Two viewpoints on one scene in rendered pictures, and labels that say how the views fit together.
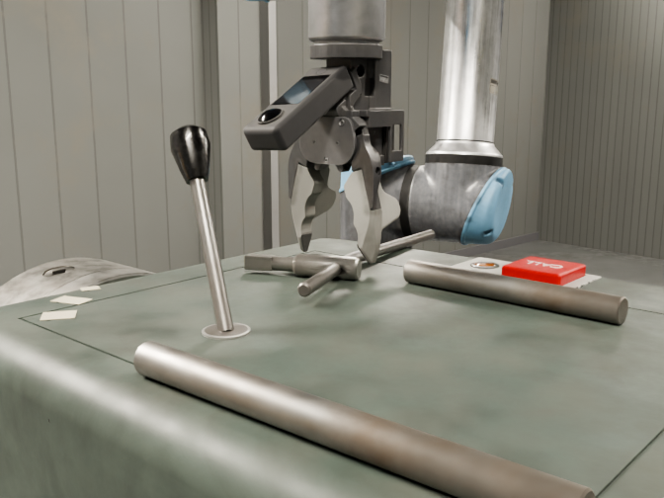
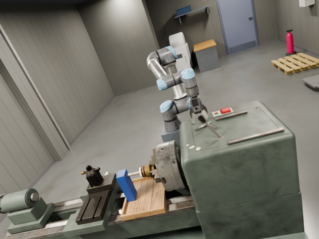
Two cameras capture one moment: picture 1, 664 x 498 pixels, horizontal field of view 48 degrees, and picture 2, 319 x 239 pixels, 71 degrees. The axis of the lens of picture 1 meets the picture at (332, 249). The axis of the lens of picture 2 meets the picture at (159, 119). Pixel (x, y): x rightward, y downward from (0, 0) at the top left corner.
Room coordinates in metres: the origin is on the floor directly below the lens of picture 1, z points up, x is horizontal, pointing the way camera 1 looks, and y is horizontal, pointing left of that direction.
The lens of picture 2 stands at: (-0.26, 0.86, 1.94)
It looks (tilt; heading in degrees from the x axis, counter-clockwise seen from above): 23 degrees down; 330
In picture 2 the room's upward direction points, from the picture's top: 20 degrees counter-clockwise
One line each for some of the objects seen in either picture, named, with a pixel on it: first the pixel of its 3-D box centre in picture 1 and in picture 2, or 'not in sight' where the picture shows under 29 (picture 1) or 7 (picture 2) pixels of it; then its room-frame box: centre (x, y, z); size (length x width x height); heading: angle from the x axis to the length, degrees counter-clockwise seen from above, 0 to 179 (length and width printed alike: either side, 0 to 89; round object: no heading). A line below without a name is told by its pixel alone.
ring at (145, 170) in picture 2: not in sight; (148, 170); (0.92, 0.39, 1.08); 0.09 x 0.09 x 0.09; 49
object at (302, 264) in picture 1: (301, 265); (202, 126); (0.70, 0.03, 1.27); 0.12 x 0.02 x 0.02; 73
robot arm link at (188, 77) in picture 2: not in sight; (189, 78); (0.76, -0.02, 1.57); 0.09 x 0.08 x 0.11; 155
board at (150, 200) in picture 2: not in sight; (145, 194); (0.99, 0.47, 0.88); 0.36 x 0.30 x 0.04; 139
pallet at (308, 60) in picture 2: not in sight; (295, 63); (2.27, -4.58, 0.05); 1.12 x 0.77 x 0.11; 133
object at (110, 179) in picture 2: not in sight; (101, 184); (1.26, 0.66, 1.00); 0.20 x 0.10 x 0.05; 49
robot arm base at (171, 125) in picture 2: not in sight; (171, 122); (1.19, -0.07, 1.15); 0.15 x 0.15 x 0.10
